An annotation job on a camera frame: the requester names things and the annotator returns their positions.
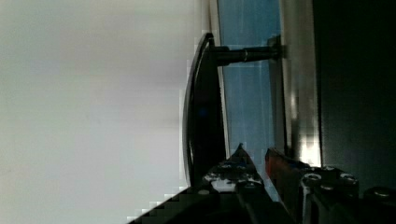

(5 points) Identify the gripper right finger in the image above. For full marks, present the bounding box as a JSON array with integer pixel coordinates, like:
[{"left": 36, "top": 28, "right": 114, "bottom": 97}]
[{"left": 265, "top": 148, "right": 359, "bottom": 224}]

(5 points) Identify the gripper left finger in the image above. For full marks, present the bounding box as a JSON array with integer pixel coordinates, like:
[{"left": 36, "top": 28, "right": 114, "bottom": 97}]
[{"left": 202, "top": 143, "right": 263, "bottom": 193}]

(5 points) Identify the black toaster oven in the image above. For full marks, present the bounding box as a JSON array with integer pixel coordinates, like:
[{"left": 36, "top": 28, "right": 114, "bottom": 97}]
[{"left": 279, "top": 0, "right": 396, "bottom": 189}]

